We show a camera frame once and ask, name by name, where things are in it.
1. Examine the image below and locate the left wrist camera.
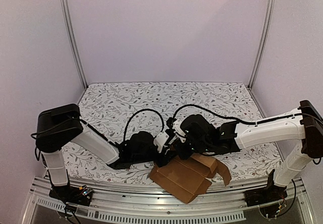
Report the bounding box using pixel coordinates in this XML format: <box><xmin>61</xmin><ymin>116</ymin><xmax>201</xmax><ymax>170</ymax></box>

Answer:
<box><xmin>153</xmin><ymin>130</ymin><xmax>176</xmax><ymax>153</ymax></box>

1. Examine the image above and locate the aluminium front rail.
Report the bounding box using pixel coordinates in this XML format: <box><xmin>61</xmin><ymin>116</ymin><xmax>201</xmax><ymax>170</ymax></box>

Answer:
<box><xmin>20</xmin><ymin>177</ymin><xmax>316</xmax><ymax>223</ymax></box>

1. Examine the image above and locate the left aluminium frame post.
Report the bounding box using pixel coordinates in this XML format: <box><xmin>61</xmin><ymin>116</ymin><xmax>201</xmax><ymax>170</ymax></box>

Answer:
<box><xmin>60</xmin><ymin>0</ymin><xmax>88</xmax><ymax>89</ymax></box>

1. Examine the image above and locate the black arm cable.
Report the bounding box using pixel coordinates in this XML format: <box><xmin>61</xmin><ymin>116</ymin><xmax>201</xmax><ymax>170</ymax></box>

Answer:
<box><xmin>173</xmin><ymin>104</ymin><xmax>303</xmax><ymax>129</ymax></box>
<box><xmin>80</xmin><ymin>109</ymin><xmax>165</xmax><ymax>149</ymax></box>

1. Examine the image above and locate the aluminium frame post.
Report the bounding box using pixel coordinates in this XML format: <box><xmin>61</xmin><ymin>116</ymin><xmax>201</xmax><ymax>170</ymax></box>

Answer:
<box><xmin>60</xmin><ymin>0</ymin><xmax>88</xmax><ymax>89</ymax></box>
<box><xmin>248</xmin><ymin>0</ymin><xmax>278</xmax><ymax>88</ymax></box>

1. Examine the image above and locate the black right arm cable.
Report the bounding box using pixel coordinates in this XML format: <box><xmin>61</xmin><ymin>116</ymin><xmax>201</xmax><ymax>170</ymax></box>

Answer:
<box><xmin>173</xmin><ymin>104</ymin><xmax>303</xmax><ymax>129</ymax></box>

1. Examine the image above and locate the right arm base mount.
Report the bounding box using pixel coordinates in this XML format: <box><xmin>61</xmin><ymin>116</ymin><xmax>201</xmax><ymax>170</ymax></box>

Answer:
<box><xmin>243</xmin><ymin>186</ymin><xmax>287</xmax><ymax>207</ymax></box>

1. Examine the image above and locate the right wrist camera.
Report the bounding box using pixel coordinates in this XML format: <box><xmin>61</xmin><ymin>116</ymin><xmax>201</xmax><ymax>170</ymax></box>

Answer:
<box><xmin>166</xmin><ymin>117</ymin><xmax>186</xmax><ymax>139</ymax></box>

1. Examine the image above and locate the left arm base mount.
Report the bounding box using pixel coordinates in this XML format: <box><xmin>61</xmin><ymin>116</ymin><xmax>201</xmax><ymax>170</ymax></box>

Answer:
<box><xmin>49</xmin><ymin>185</ymin><xmax>93</xmax><ymax>206</ymax></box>

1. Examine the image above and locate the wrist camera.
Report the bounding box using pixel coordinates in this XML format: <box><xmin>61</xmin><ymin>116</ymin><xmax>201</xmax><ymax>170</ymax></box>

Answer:
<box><xmin>153</xmin><ymin>130</ymin><xmax>176</xmax><ymax>153</ymax></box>
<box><xmin>166</xmin><ymin>117</ymin><xmax>186</xmax><ymax>139</ymax></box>

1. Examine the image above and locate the floral patterned table mat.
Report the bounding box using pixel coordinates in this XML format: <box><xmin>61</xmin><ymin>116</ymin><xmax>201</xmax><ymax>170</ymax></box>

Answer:
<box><xmin>54</xmin><ymin>82</ymin><xmax>283</xmax><ymax>186</ymax></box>

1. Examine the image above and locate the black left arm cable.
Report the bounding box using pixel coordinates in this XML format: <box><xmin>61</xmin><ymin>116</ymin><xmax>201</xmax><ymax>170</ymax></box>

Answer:
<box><xmin>80</xmin><ymin>109</ymin><xmax>165</xmax><ymax>149</ymax></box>

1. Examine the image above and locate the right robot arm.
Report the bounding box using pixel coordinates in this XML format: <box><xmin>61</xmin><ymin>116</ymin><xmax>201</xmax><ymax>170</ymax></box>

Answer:
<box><xmin>170</xmin><ymin>100</ymin><xmax>322</xmax><ymax>189</ymax></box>

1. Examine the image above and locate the right aluminium frame post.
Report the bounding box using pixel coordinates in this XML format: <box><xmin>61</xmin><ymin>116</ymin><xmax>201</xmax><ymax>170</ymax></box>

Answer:
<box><xmin>248</xmin><ymin>0</ymin><xmax>278</xmax><ymax>88</ymax></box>

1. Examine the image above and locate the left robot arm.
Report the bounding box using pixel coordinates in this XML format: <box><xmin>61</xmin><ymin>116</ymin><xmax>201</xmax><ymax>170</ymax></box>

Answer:
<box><xmin>31</xmin><ymin>103</ymin><xmax>174</xmax><ymax>187</ymax></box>

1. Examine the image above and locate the small green circuit board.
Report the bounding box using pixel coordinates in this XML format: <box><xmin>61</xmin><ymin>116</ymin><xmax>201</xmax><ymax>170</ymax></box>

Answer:
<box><xmin>79</xmin><ymin>186</ymin><xmax>93</xmax><ymax>196</ymax></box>

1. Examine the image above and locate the brown cardboard box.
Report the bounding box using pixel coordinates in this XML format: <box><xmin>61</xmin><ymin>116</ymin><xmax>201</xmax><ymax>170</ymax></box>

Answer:
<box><xmin>149</xmin><ymin>154</ymin><xmax>232</xmax><ymax>204</ymax></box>

